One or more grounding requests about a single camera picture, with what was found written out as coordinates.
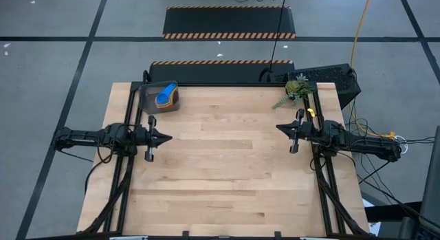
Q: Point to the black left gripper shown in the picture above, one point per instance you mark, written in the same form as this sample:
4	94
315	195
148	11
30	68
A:
149	138

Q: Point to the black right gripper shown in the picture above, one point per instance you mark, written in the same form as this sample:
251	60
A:
298	130

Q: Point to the orange measuring cup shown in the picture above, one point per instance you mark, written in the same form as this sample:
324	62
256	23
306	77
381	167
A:
168	106

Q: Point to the small blue measuring cup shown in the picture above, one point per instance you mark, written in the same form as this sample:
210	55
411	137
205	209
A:
163	94

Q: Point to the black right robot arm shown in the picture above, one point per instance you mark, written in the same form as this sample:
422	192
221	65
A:
357	140

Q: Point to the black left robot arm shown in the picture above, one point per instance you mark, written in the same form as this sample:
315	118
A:
89	137

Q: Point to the grey translucent basket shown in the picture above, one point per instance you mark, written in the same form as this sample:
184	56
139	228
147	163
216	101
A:
148	99

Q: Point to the yellow tag on gripper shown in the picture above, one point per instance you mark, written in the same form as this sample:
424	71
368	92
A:
311	112

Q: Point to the potted succulent plant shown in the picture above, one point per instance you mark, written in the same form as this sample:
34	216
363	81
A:
296	88

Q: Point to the black perforated computer case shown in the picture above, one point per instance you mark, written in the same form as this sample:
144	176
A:
330	76

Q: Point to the black hazard-striped floor mat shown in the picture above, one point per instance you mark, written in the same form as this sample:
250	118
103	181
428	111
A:
213	73
227	21

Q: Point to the yellow power plug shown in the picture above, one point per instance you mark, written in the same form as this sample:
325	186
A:
390	134

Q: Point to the black equipment cart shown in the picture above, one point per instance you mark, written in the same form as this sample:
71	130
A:
431	185

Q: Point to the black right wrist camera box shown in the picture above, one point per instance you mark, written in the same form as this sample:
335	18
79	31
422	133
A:
308	131

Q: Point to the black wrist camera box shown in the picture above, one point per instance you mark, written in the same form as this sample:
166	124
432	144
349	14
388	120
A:
308	131
141	136

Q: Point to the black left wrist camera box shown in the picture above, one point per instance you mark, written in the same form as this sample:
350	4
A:
141	136

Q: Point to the black aluminium table frame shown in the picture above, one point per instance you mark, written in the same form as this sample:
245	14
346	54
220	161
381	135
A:
233	85

